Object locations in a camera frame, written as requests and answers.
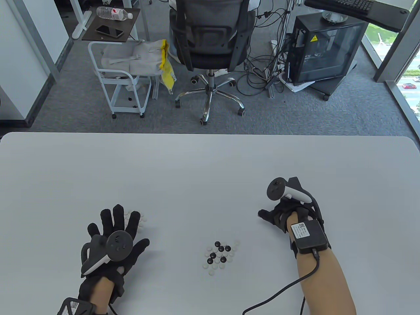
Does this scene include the black and white right controller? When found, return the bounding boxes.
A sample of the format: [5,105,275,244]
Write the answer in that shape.
[266,177,325,227]

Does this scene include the person's right forearm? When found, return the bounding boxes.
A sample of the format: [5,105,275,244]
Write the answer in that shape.
[286,212,357,315]

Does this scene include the person's left hand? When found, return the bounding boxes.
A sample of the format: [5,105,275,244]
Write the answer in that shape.
[79,204,150,304]

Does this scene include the black labelled wrist camera box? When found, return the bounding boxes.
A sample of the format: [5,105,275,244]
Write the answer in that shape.
[290,220,329,255]

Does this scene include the black wheeled platform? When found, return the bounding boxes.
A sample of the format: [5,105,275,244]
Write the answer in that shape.
[310,71,356,101]

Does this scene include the black computer case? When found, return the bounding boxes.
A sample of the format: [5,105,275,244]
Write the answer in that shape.
[287,14,368,86]

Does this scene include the person's right hand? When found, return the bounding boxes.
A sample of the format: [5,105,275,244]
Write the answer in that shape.
[258,199,311,234]

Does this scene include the black patterned wrist camera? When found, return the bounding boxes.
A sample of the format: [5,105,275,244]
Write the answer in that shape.
[56,297,98,315]

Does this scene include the brown side table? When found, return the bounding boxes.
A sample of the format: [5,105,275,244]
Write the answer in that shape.
[81,7,141,42]

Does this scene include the black mesh office chair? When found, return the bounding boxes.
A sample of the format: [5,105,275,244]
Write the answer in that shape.
[169,0,256,127]

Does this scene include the black and white controller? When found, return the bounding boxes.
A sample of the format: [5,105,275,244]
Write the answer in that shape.
[81,231,134,275]
[266,177,325,227]

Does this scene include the grey fabric bag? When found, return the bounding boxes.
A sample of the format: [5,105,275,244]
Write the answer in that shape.
[101,41,164,77]

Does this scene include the pile of mixed go stones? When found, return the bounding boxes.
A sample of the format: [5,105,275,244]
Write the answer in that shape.
[203,240,241,276]

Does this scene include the yellow plastic bag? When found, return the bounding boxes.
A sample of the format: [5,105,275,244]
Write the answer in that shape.
[159,39,177,95]

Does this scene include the white rolling cart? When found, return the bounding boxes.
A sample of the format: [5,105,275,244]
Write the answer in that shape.
[88,41,152,119]

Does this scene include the grey window pillar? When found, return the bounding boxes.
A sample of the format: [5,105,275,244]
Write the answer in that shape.
[373,0,420,84]

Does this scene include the black wrist box cable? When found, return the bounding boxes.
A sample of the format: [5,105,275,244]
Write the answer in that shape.
[242,249,320,315]

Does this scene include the black keyboard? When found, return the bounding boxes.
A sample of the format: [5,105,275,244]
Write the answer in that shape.
[323,0,374,16]

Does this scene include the tangle of black floor cables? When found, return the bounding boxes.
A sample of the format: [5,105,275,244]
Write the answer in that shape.
[236,0,292,97]

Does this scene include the round silver stand base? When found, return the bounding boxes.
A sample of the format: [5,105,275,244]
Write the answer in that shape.
[322,9,348,24]

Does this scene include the black smartphone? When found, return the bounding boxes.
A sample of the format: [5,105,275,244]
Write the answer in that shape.
[95,25,124,38]

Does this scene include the white papers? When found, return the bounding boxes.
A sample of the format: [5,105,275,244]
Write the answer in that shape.
[279,72,315,92]

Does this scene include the clear plastic water bottle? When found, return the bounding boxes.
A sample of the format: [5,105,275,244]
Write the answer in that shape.
[96,6,134,21]

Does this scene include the cluster of white go stones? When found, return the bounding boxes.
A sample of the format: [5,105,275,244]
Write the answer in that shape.
[124,210,147,233]

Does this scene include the white desk leg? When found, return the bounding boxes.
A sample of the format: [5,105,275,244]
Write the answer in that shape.
[71,0,93,40]

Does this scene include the black and white left controller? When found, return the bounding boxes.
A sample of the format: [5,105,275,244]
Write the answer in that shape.
[81,231,134,275]

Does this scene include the aluminium frame post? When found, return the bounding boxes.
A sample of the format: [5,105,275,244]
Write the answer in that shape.
[268,0,294,99]

